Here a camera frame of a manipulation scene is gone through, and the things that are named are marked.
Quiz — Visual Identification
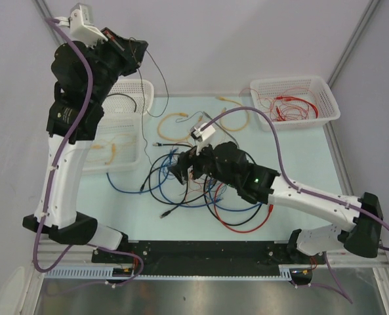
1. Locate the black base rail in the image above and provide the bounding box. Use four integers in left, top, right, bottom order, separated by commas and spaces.
91, 238, 325, 279

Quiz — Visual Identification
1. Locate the translucent basket front left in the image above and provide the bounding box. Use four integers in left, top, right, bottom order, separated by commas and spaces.
83, 114, 142, 175

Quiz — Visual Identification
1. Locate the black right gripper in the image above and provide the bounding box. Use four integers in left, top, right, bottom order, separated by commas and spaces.
167, 136, 238, 188

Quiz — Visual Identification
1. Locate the thin orange wire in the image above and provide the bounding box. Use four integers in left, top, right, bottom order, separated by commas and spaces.
253, 83, 313, 121

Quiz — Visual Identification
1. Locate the yellow ethernet cable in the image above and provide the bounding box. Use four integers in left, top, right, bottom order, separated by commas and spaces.
156, 112, 195, 142
92, 142, 118, 165
216, 94, 250, 132

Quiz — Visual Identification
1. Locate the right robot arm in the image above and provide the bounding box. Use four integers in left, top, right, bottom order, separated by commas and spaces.
169, 142, 382, 263

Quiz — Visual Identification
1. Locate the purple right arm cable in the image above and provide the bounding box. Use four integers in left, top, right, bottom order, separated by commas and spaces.
203, 106, 389, 253

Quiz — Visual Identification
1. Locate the thick black cable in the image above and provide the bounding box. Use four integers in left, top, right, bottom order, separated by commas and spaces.
203, 148, 264, 227

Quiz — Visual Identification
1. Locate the black ethernet cable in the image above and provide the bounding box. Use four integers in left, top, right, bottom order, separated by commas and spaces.
107, 94, 138, 114

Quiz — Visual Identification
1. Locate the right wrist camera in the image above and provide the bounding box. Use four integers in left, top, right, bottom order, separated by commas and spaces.
190, 123, 216, 156

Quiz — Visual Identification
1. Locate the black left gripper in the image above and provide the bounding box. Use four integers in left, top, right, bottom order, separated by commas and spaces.
87, 27, 148, 105

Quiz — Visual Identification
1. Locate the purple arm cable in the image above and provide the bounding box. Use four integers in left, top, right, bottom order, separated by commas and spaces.
32, 16, 144, 273
203, 106, 389, 253

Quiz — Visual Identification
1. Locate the blue ethernet cable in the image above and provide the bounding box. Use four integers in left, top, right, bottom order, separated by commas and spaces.
159, 147, 224, 209
106, 154, 182, 195

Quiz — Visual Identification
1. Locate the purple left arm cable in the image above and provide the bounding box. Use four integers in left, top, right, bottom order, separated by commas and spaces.
32, 16, 144, 273

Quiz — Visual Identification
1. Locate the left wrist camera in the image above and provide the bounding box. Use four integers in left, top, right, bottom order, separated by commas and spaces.
55, 3, 108, 47

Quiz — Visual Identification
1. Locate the white basket right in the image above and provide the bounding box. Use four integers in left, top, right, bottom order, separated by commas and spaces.
248, 75, 340, 131

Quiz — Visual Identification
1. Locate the white basket back left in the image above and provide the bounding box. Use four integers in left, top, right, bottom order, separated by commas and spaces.
102, 79, 154, 115

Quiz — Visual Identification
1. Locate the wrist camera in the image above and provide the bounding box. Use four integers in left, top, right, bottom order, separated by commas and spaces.
55, 3, 108, 47
190, 123, 216, 156

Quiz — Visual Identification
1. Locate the grey ethernet cable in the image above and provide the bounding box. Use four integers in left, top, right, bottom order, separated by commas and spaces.
203, 111, 241, 145

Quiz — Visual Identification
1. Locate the thin red wire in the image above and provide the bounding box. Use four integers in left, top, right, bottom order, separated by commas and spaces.
239, 81, 319, 123

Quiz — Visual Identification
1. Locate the red ethernet cable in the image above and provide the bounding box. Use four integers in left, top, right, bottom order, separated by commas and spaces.
276, 94, 319, 122
213, 183, 276, 234

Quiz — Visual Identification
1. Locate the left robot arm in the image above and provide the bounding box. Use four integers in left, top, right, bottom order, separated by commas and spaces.
22, 28, 148, 263

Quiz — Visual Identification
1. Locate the thin black wire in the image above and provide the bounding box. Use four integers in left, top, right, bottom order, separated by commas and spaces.
128, 37, 208, 165

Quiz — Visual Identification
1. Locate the white basket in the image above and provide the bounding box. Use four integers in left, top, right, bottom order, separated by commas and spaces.
102, 79, 154, 115
248, 75, 340, 131

